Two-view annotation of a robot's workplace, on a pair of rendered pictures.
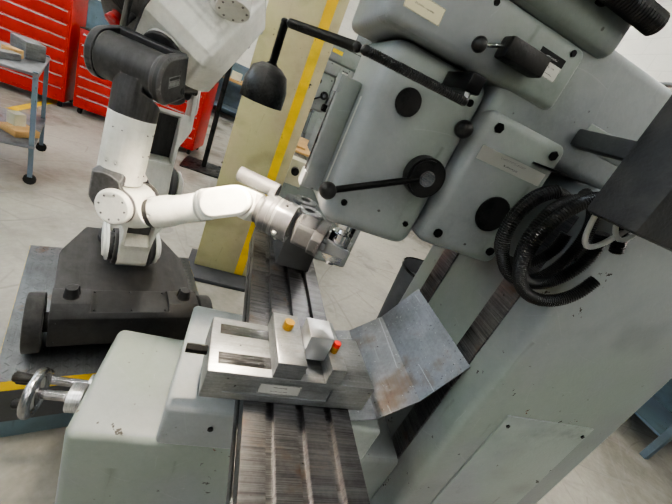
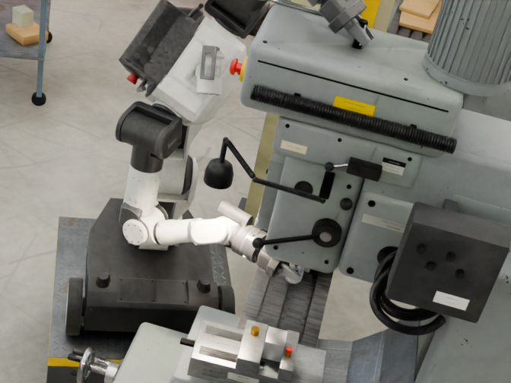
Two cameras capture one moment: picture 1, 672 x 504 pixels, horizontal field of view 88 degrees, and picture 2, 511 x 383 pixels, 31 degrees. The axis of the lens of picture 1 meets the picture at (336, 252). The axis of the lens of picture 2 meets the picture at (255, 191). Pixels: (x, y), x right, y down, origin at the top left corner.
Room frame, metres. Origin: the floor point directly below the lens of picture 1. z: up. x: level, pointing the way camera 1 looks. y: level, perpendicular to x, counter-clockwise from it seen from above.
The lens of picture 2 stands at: (-1.02, -0.68, 2.73)
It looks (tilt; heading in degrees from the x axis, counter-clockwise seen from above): 35 degrees down; 26
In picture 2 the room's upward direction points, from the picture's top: 13 degrees clockwise
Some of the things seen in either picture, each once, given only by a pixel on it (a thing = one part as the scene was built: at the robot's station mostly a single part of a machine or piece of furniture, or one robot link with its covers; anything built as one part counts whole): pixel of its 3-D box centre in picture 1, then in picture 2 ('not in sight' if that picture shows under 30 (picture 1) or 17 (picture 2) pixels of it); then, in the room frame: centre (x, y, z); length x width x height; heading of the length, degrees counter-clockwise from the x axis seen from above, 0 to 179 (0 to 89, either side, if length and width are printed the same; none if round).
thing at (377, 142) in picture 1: (385, 144); (316, 197); (0.73, 0.00, 1.47); 0.21 x 0.19 x 0.32; 21
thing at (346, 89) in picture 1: (327, 135); (271, 192); (0.68, 0.11, 1.45); 0.04 x 0.04 x 0.21; 21
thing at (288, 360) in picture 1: (286, 344); (252, 346); (0.59, 0.01, 1.04); 0.15 x 0.06 x 0.04; 24
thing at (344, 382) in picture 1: (292, 357); (258, 357); (0.60, -0.01, 1.00); 0.35 x 0.15 x 0.11; 114
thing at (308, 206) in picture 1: (297, 229); not in sight; (1.18, 0.16, 1.05); 0.22 x 0.12 x 0.20; 24
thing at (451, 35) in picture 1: (456, 40); (352, 130); (0.74, -0.04, 1.68); 0.34 x 0.24 x 0.10; 111
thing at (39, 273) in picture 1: (114, 334); (139, 322); (1.18, 0.76, 0.20); 0.78 x 0.68 x 0.40; 41
